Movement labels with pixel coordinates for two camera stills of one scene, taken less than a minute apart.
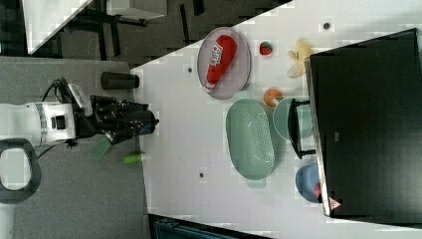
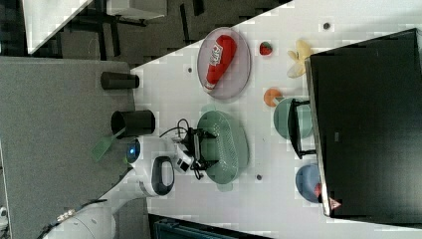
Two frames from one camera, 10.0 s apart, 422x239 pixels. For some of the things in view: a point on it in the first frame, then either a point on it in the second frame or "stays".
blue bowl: (307, 178) stays
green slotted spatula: (99, 150) stays
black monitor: (363, 122) stays
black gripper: (119, 120) to (191, 144)
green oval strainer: (250, 140) to (229, 147)
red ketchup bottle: (221, 57) stays
